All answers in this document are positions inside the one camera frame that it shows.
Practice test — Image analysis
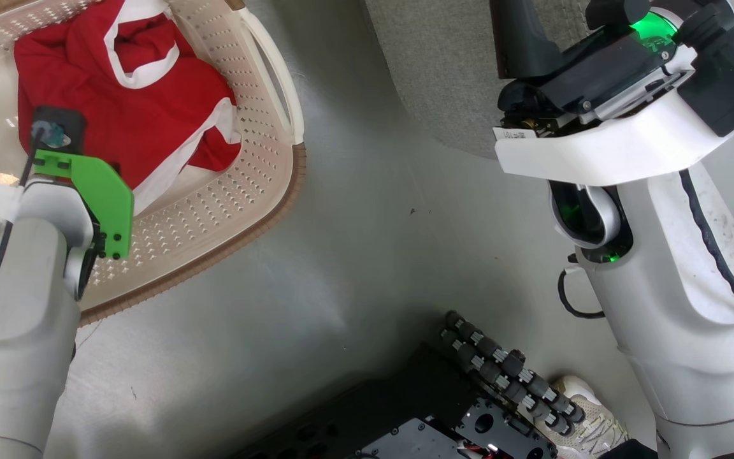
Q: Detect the cream perforated laundry basket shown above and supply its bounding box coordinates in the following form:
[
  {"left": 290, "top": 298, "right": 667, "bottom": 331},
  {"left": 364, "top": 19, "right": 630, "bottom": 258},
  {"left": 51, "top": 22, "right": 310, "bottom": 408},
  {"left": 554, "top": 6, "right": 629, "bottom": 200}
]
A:
[{"left": 0, "top": 0, "right": 307, "bottom": 326}]

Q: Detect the red jersey with white trim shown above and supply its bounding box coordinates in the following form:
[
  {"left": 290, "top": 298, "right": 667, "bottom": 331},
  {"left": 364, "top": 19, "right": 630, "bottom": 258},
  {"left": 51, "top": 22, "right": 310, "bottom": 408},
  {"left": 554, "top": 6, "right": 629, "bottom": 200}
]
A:
[{"left": 13, "top": 0, "right": 242, "bottom": 217}]

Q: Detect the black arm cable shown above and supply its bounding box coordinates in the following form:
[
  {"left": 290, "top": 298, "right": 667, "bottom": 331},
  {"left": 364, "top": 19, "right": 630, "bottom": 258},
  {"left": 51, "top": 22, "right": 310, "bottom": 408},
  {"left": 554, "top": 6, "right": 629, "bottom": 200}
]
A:
[
  {"left": 0, "top": 124, "right": 46, "bottom": 337},
  {"left": 679, "top": 168, "right": 734, "bottom": 334}
]

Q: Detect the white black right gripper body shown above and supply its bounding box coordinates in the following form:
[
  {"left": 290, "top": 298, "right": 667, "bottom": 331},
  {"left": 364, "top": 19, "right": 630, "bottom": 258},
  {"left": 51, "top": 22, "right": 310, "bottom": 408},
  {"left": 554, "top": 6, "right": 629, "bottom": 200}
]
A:
[{"left": 493, "top": 0, "right": 734, "bottom": 187}]

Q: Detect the white sneaker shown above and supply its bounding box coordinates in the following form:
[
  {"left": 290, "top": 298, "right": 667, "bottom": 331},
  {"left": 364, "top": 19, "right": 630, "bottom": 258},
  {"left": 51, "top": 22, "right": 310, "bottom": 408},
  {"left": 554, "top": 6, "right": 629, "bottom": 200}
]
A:
[{"left": 520, "top": 375, "right": 630, "bottom": 459}]

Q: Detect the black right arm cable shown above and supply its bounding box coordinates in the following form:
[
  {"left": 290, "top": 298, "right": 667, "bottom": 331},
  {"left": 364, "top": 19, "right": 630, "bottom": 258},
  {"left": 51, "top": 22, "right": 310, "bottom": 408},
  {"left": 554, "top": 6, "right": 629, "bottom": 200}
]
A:
[{"left": 679, "top": 168, "right": 734, "bottom": 334}]

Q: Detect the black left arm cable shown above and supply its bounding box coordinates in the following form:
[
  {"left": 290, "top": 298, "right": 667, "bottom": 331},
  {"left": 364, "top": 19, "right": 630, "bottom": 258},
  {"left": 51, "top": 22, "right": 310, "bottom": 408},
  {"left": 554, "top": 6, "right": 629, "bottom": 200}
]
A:
[{"left": 0, "top": 124, "right": 46, "bottom": 337}]

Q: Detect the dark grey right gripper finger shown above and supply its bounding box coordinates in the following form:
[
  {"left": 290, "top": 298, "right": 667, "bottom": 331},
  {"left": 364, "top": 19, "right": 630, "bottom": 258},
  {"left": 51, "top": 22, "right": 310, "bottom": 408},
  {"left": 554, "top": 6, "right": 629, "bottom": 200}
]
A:
[{"left": 489, "top": 0, "right": 563, "bottom": 80}]

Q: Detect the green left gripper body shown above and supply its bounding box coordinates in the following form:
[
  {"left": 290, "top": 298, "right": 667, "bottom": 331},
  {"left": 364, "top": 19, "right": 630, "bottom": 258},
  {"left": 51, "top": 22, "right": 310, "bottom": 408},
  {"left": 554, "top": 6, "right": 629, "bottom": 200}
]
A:
[{"left": 31, "top": 150, "right": 134, "bottom": 261}]

